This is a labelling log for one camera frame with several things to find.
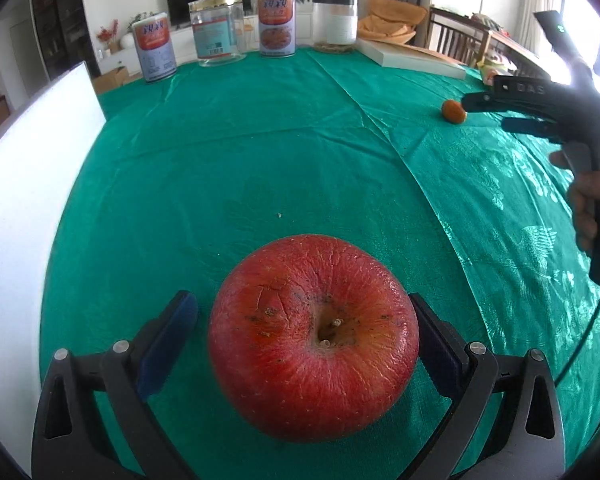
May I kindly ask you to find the red apple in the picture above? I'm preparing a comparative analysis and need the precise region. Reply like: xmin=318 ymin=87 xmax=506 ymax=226
xmin=207 ymin=234 xmax=421 ymax=444

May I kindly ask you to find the white plastic bag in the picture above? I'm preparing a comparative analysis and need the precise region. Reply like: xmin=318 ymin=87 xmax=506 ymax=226
xmin=480 ymin=55 xmax=515 ymax=85

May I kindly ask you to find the wooden bench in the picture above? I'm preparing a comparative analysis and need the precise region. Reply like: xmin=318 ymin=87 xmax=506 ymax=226
xmin=426 ymin=5 xmax=552 ymax=80

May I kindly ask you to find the brown cardboard box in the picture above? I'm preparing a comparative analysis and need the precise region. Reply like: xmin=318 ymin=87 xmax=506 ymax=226
xmin=93 ymin=66 xmax=131 ymax=96

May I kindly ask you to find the white cardboard box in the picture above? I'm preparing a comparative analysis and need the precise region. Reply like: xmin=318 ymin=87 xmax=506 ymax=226
xmin=0 ymin=60 xmax=107 ymax=478

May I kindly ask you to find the tall black display cabinet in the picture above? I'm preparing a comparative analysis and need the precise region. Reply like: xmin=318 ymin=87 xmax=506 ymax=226
xmin=29 ymin=0 xmax=102 ymax=82

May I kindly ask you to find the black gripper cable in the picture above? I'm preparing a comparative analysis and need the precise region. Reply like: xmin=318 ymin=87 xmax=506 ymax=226
xmin=554 ymin=280 xmax=600 ymax=389

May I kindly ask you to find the flat white gift box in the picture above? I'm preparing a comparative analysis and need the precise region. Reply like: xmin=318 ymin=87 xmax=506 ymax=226
xmin=356 ymin=37 xmax=468 ymax=80

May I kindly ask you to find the orange lounge chair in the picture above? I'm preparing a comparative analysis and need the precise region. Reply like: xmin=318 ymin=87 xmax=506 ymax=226
xmin=357 ymin=0 xmax=429 ymax=46

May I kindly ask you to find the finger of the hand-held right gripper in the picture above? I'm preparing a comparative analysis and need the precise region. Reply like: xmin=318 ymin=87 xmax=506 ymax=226
xmin=501 ymin=116 xmax=564 ymax=142
xmin=462 ymin=75 xmax=557 ymax=113

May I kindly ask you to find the person's right hand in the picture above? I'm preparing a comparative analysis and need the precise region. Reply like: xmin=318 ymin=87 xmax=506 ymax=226
xmin=550 ymin=151 xmax=600 ymax=252

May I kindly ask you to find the clear jar black lid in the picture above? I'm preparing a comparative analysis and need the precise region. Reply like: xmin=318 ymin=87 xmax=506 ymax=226
xmin=312 ymin=0 xmax=359 ymax=54

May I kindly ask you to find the red flower arrangement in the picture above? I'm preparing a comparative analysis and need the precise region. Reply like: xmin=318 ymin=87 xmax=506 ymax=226
xmin=96 ymin=20 xmax=119 ymax=56

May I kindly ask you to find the silver tin can red label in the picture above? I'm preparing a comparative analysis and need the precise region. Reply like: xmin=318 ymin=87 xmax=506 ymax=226
xmin=257 ymin=0 xmax=297 ymax=58
xmin=132 ymin=11 xmax=177 ymax=82

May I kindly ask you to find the small orange tangerine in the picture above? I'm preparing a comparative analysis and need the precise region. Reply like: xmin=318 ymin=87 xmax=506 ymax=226
xmin=441 ymin=99 xmax=467 ymax=124

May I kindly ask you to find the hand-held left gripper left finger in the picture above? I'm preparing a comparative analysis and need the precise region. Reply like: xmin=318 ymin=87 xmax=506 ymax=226
xmin=31 ymin=290 xmax=199 ymax=480

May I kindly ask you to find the green satin tablecloth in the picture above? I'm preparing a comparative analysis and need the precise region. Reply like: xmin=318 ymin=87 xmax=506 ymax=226
xmin=39 ymin=46 xmax=600 ymax=480

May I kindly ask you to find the clear jar gold lid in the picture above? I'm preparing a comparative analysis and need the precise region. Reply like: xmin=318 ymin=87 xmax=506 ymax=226
xmin=188 ymin=0 xmax=247 ymax=68

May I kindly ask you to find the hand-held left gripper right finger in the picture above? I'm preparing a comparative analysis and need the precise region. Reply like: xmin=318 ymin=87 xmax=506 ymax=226
xmin=402 ymin=292 xmax=567 ymax=480

